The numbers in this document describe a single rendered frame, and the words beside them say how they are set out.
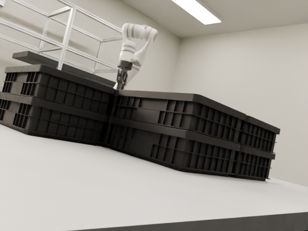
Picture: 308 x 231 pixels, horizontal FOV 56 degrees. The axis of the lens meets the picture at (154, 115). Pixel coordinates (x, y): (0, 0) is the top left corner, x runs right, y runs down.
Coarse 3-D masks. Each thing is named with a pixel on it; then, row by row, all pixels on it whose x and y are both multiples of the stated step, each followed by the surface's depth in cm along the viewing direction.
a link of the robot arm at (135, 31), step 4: (132, 24) 148; (136, 24) 148; (128, 28) 147; (132, 28) 147; (136, 28) 147; (140, 28) 148; (128, 32) 148; (132, 32) 147; (136, 32) 147; (140, 32) 148; (128, 36) 150; (132, 36) 149; (136, 36) 148; (140, 36) 150
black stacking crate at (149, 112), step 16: (128, 96) 108; (128, 112) 106; (144, 112) 99; (160, 112) 94; (176, 112) 89; (192, 112) 85; (208, 112) 89; (192, 128) 85; (208, 128) 90; (224, 128) 95
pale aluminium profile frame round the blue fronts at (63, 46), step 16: (16, 0) 337; (64, 0) 309; (48, 16) 364; (96, 16) 337; (32, 32) 289; (80, 32) 399; (32, 48) 354; (48, 48) 341; (64, 48) 314; (80, 64) 401; (96, 64) 419
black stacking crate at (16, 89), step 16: (16, 80) 110; (32, 80) 99; (48, 80) 95; (64, 80) 99; (32, 96) 93; (48, 96) 96; (64, 96) 100; (80, 96) 104; (96, 96) 108; (96, 112) 108
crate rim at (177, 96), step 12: (120, 96) 114; (132, 96) 105; (144, 96) 100; (156, 96) 96; (168, 96) 92; (180, 96) 88; (192, 96) 85; (204, 96) 86; (216, 108) 90; (228, 108) 95
